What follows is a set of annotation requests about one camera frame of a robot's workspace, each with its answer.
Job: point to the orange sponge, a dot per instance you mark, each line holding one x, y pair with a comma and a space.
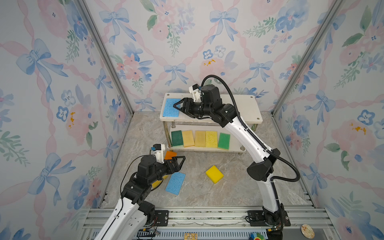
169, 155

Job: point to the small yellow sponge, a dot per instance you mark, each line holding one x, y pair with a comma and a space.
214, 174

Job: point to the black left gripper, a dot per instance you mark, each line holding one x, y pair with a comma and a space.
171, 170

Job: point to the light green sponge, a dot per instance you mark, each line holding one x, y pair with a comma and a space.
224, 141

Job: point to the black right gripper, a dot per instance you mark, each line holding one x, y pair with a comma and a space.
189, 105

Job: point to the dark green scouring sponge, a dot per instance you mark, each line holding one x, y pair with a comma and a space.
177, 138

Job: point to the bright yellow porous sponge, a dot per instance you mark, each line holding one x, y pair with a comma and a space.
211, 139

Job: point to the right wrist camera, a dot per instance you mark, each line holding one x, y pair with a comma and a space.
196, 93

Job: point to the blue sponge front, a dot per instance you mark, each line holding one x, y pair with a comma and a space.
175, 183

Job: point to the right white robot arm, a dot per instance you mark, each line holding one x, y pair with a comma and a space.
260, 170

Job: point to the blue sponge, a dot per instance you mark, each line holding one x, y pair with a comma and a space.
175, 183
169, 110

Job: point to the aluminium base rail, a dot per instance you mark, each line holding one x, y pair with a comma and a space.
229, 223

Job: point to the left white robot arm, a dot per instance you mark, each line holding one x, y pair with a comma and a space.
132, 212

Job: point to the white two-tier metal shelf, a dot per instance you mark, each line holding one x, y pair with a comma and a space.
247, 106

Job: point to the blue sponge back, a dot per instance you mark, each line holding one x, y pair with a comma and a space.
169, 110

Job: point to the round wooden disc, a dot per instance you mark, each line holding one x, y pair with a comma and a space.
307, 231

